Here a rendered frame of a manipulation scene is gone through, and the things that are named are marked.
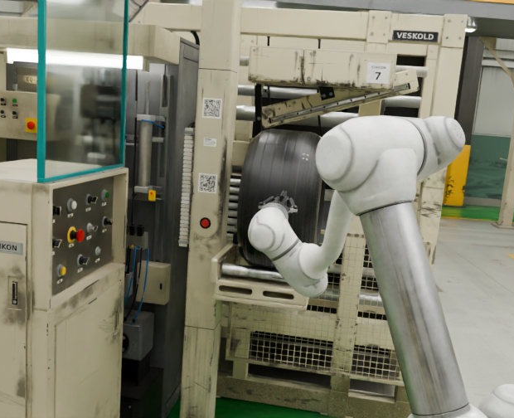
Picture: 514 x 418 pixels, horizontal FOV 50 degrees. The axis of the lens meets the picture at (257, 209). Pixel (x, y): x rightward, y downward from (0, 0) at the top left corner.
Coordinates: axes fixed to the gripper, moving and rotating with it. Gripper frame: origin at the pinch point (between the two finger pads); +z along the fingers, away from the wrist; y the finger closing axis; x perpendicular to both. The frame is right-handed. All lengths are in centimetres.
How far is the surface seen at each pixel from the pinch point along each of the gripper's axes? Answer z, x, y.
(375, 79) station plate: 54, -38, -28
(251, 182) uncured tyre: 5.8, -2.8, 12.3
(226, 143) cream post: 25.4, -12.0, 26.3
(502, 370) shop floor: 150, 145, -131
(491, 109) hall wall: 985, 70, -286
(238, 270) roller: 10.4, 34.0, 16.7
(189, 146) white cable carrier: 25.3, -9.5, 41.3
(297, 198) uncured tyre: 3.7, 1.0, -4.5
